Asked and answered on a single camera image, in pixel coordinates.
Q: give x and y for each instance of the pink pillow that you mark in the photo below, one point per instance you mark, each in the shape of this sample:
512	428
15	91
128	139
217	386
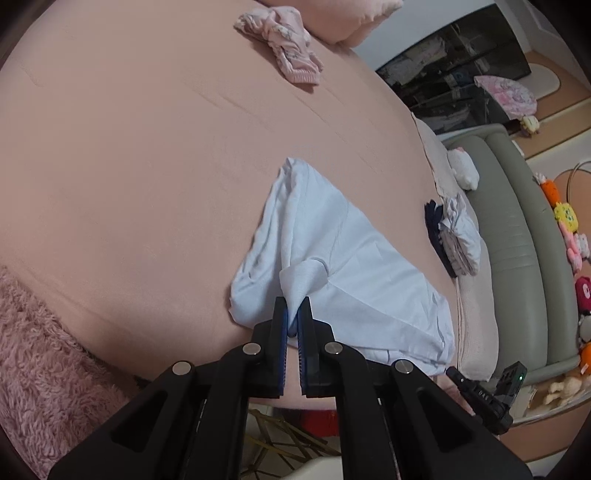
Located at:
341	18

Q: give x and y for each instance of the stack of folded white shirts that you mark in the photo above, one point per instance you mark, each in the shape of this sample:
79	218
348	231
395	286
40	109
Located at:
461	230

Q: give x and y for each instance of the white t-shirt with navy trim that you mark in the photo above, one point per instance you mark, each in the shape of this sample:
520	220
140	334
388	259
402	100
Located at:
346	258

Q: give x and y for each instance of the pink printed cushion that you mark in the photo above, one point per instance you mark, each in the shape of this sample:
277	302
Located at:
508	94

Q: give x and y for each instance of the dark glass cabinet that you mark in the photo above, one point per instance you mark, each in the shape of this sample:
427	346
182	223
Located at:
452	60

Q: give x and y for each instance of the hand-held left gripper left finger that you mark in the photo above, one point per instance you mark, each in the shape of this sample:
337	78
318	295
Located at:
279	350

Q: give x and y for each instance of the red plastic item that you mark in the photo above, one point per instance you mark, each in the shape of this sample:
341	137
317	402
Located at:
321	422

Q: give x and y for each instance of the pink fluffy blanket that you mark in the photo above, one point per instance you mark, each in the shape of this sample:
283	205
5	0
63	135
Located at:
46	369

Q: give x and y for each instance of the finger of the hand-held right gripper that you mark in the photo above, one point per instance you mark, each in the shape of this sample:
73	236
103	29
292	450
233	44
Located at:
459	378

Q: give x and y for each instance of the folded navy garment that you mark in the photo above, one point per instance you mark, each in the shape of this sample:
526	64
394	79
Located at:
431	226

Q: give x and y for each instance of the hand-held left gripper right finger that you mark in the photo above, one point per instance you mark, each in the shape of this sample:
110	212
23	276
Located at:
307	360

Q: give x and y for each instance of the thin metal hoop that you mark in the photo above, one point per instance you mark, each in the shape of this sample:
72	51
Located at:
574	177

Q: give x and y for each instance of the padded headboard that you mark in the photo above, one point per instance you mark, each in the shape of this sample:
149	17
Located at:
517	258

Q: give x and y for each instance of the small white pillow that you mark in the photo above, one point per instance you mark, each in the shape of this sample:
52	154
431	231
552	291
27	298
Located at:
464	168

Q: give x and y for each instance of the pink patterned garment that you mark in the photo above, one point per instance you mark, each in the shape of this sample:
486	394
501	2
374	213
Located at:
286	41

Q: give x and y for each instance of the pink bed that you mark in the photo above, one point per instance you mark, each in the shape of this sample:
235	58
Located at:
138	161

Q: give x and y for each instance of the pale knit blanket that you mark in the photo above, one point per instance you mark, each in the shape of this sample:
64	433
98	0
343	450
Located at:
475	332

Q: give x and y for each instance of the small yellow plush toy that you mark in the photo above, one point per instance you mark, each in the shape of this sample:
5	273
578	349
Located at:
530	124

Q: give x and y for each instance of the row of plush toys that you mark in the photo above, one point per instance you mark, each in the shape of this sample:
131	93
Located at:
568	217

